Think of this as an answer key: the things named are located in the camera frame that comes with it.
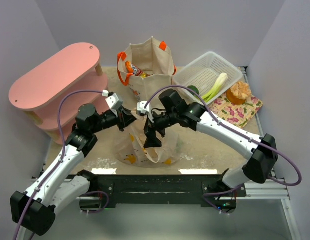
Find orange yellow snack bag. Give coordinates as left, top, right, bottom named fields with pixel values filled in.
left=125, top=61, right=148, bottom=78

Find pink three tier shelf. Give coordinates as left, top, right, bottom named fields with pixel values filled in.
left=8, top=42, right=109, bottom=144

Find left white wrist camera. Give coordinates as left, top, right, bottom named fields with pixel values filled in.
left=101, top=90, right=123, bottom=117

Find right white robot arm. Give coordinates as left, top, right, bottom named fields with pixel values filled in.
left=137, top=89, right=278, bottom=195

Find orange frosted muffin toy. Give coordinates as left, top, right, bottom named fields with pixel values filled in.
left=226, top=81, right=251, bottom=105

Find orange banana print plastic bag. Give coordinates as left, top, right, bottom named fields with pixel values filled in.
left=113, top=109, right=182, bottom=168

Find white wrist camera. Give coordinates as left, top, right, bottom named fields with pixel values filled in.
left=136, top=101, right=153, bottom=122
left=101, top=90, right=123, bottom=117

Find dark green lime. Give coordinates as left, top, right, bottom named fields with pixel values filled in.
left=187, top=85, right=199, bottom=95

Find green celery stalks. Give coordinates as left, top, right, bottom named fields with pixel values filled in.
left=202, top=72, right=228, bottom=103

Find floral pattern tray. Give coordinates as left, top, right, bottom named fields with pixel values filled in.
left=209, top=93, right=263, bottom=129

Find black base mount frame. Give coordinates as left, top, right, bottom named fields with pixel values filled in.
left=77, top=170, right=252, bottom=212

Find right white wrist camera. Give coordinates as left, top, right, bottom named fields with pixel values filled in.
left=136, top=101, right=153, bottom=122

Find white plastic basket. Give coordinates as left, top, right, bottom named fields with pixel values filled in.
left=172, top=51, right=243, bottom=105

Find canvas tote bag orange handles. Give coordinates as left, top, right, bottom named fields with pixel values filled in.
left=117, top=37, right=176, bottom=102

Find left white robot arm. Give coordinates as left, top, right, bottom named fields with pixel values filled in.
left=10, top=103, right=136, bottom=236

